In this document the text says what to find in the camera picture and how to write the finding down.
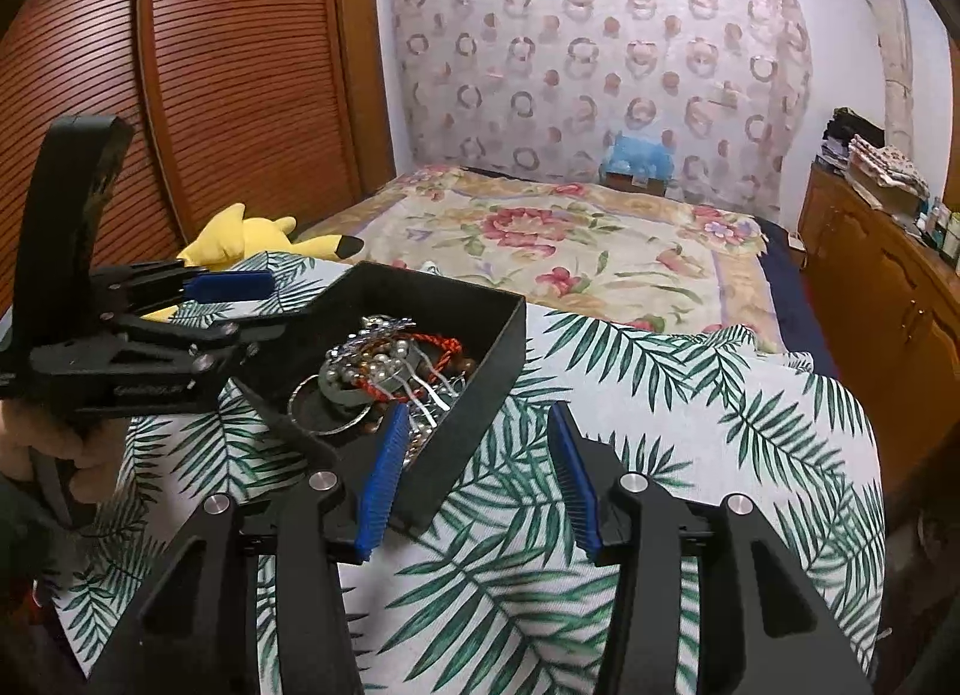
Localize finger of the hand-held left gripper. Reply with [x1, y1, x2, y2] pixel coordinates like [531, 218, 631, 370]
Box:
[90, 261, 275, 321]
[30, 312, 290, 415]

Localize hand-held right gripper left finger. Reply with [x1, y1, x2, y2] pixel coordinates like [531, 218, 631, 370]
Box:
[90, 406, 413, 695]

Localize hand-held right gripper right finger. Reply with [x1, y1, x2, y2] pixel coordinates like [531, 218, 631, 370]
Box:
[546, 402, 875, 695]

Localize pale green jade bangle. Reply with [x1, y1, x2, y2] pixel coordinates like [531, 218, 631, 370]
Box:
[287, 365, 383, 435]

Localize black cardboard box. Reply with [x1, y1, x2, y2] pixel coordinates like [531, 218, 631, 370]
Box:
[232, 261, 527, 535]

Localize large white pearl necklace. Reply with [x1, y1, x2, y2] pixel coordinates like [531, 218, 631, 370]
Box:
[322, 335, 425, 396]

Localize red coral bracelet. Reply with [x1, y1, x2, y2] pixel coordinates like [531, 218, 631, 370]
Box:
[345, 336, 466, 407]

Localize person's left hand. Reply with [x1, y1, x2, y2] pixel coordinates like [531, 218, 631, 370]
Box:
[0, 402, 125, 508]

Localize yellow plush toy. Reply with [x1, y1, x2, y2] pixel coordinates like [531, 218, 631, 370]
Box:
[142, 203, 366, 321]

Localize green leaf print cloth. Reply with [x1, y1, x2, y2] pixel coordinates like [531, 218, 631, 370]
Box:
[45, 248, 890, 695]

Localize wooden slatted wardrobe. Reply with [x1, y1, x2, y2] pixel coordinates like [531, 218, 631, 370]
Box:
[0, 0, 398, 306]

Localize floral blanket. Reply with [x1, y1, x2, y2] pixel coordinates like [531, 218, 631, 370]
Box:
[296, 166, 788, 355]

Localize dark blue bed sheet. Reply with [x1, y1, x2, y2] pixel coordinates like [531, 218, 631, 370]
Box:
[750, 215, 841, 381]

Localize small brown cardboard box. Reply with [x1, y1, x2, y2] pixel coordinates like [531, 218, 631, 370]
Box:
[604, 172, 668, 198]

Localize blue plush toy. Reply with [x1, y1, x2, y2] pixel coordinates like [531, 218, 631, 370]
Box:
[604, 128, 676, 178]

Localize wooden dresser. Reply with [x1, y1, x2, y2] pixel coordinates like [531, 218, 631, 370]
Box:
[795, 162, 960, 508]

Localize circle patterned curtain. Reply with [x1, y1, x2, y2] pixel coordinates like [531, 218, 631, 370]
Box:
[390, 0, 815, 212]

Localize dark folded clothes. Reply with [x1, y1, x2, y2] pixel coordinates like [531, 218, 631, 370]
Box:
[821, 108, 886, 165]

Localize floral folded cloth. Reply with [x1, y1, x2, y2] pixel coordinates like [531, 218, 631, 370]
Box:
[847, 132, 931, 207]

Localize group of cosmetic bottles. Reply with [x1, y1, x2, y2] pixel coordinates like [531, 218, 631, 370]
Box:
[919, 196, 960, 257]

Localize cream tied curtain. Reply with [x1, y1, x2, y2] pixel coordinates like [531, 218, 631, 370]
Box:
[862, 0, 917, 148]

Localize brown wooden bead bracelet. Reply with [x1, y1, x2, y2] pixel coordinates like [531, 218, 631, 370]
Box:
[360, 356, 478, 441]

